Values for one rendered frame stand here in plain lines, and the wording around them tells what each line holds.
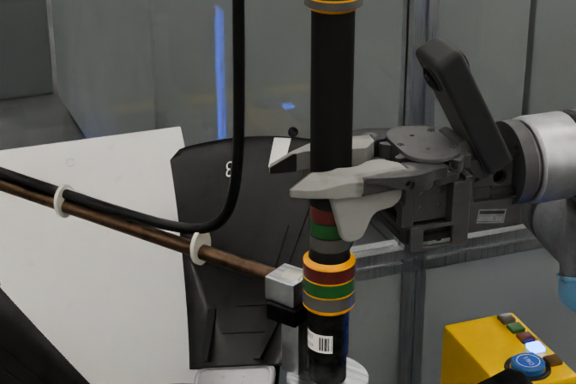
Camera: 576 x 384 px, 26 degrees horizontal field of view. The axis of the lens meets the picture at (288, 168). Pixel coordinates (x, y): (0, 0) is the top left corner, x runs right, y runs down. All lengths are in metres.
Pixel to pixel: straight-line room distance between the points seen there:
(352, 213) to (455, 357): 0.63
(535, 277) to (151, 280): 0.88
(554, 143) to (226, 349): 0.35
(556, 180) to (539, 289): 1.06
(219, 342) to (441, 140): 0.29
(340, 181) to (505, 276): 1.12
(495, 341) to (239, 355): 0.52
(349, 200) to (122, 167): 0.47
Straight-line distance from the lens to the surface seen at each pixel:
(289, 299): 1.05
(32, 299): 1.34
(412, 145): 1.01
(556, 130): 1.05
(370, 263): 1.91
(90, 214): 1.18
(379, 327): 1.98
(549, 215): 1.17
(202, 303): 1.17
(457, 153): 1.00
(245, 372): 1.13
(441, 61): 0.97
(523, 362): 1.52
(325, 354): 1.05
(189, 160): 1.23
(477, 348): 1.56
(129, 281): 1.36
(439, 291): 2.00
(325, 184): 0.95
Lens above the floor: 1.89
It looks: 24 degrees down
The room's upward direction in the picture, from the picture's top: straight up
